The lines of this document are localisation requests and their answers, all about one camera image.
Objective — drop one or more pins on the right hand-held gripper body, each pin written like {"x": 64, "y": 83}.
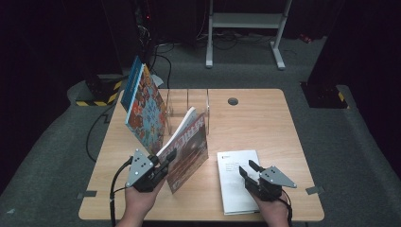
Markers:
{"x": 271, "y": 183}

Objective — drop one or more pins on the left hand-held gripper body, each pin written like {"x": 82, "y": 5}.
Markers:
{"x": 140, "y": 168}

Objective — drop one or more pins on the white book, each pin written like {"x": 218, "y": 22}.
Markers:
{"x": 236, "y": 186}

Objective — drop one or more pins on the red-brown and purple magazine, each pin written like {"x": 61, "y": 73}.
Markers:
{"x": 189, "y": 151}

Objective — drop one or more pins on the teal and green picture book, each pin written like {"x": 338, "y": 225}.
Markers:
{"x": 148, "y": 116}

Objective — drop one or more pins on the clear acrylic book rack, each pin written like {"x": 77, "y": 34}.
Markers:
{"x": 198, "y": 101}

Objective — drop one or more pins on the person's right hand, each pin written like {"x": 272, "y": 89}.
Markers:
{"x": 274, "y": 211}

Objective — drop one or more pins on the person's left hand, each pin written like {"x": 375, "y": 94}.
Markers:
{"x": 142, "y": 200}

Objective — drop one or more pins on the grey tape piece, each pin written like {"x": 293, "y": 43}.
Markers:
{"x": 87, "y": 194}
{"x": 314, "y": 190}

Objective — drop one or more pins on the white paper scrap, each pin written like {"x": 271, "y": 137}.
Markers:
{"x": 158, "y": 81}

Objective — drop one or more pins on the black stand base yellow-striped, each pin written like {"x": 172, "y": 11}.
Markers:
{"x": 101, "y": 91}
{"x": 324, "y": 96}

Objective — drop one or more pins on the black computer rack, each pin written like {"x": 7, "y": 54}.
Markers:
{"x": 132, "y": 31}

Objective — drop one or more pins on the small grey tape scrap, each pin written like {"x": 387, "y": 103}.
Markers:
{"x": 11, "y": 211}

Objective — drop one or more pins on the small red object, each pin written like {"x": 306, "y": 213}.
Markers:
{"x": 305, "y": 38}

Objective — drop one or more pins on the white metal stand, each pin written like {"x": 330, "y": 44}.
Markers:
{"x": 246, "y": 20}

